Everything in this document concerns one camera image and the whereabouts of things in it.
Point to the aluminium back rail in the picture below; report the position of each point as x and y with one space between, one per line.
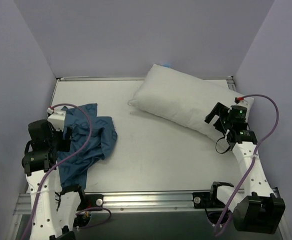
88 78

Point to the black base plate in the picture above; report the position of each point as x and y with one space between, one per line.
93 201
202 200

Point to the aluminium front rail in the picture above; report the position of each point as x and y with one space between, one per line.
133 202

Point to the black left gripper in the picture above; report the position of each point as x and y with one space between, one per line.
67 136

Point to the aluminium right side rail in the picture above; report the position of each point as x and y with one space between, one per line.
231 83

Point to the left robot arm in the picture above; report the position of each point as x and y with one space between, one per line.
52 213

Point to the aluminium rail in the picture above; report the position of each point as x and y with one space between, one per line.
133 202
231 83
88 78

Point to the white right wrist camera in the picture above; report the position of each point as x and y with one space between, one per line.
240 101

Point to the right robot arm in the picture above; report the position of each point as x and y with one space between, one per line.
252 204

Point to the white pillow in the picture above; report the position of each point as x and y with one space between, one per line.
182 99

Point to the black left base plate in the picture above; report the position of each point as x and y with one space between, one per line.
93 201

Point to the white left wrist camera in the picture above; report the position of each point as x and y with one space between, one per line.
57 119

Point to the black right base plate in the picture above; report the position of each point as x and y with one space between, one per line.
202 200

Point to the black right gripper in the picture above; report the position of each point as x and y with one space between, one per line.
220 116

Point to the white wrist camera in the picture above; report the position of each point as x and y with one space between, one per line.
57 119
240 101

